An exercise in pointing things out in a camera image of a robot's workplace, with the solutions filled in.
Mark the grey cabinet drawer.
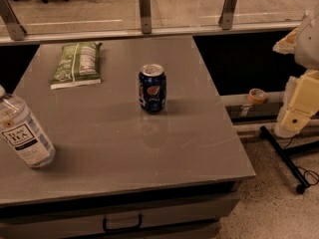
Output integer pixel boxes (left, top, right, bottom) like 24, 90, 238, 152
0, 192, 239, 239

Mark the clear plastic tea bottle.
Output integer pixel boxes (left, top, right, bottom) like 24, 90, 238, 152
0, 86, 56, 168

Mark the right metal railing bracket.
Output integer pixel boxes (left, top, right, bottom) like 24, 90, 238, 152
219, 0, 237, 30

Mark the middle metal railing bracket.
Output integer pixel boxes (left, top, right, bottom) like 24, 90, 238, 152
139, 0, 152, 34

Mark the metal railing bracket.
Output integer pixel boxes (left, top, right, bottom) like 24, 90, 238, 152
139, 0, 152, 34
219, 0, 237, 30
0, 0, 27, 41

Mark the black cable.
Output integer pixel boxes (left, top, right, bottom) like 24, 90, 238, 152
282, 134, 319, 188

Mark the left metal railing bracket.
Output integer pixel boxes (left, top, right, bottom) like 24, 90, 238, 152
0, 0, 27, 41

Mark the black wheeled stand base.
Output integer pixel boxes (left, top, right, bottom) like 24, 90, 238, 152
259, 126, 319, 194

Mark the blue Pepsi soda can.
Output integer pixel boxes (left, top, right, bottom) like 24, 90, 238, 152
139, 64, 166, 113

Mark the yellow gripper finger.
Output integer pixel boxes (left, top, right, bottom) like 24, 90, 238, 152
272, 28, 298, 55
274, 70, 319, 138

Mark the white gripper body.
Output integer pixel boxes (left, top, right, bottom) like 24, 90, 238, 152
294, 4, 319, 70

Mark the orange tape roll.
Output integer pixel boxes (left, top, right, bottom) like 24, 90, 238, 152
248, 88, 267, 105

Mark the green jalapeno chip bag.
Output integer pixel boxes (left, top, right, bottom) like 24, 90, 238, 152
51, 42, 102, 90

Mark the black drawer handle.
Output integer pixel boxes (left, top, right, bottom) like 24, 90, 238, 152
102, 214, 143, 234

